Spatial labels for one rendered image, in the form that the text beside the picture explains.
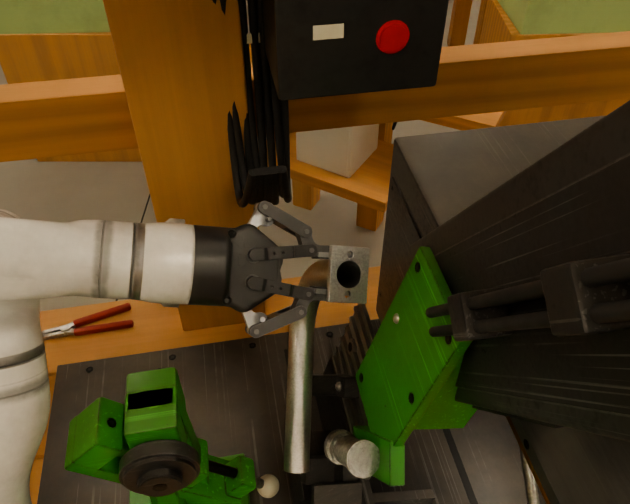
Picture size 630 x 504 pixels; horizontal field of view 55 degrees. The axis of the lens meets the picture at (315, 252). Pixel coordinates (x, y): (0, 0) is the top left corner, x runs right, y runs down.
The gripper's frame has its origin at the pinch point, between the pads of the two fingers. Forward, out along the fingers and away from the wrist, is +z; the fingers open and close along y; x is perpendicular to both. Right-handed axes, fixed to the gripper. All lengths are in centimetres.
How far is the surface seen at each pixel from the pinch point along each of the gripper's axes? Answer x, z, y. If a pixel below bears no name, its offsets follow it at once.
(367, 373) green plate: 5.0, 6.9, -11.0
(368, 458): -0.1, 5.4, -18.7
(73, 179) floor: 238, -43, 32
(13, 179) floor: 246, -69, 31
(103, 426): 4.2, -20.7, -16.1
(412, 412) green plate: -6.1, 6.9, -12.5
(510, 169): 4.0, 23.2, 13.7
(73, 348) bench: 47, -27, -15
